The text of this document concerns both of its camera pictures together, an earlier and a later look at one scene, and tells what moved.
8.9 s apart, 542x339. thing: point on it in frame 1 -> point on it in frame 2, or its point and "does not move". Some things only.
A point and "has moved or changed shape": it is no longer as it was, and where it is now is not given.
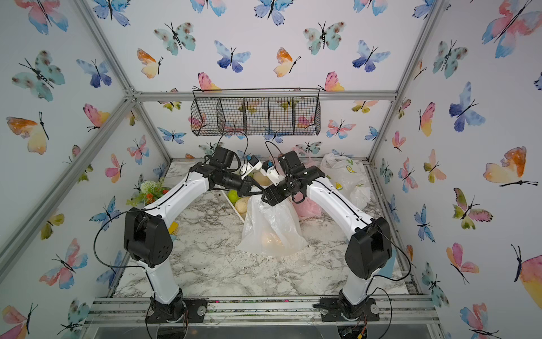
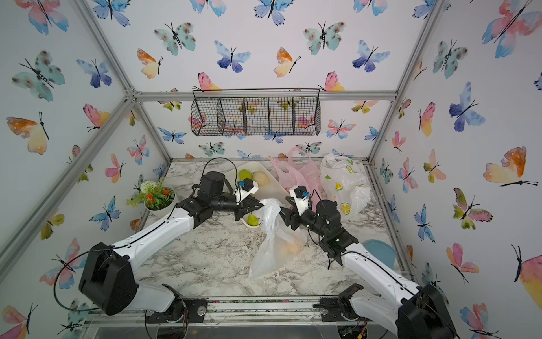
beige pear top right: [262, 179] does not move
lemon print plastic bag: [348, 176] does not move
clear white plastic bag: [271, 231] has moved or changed shape
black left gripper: [246, 186] -> [243, 208]
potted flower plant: [149, 191] does not move
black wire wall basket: [256, 111] does not move
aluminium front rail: [395, 311] does not move
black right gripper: [270, 193] -> [291, 218]
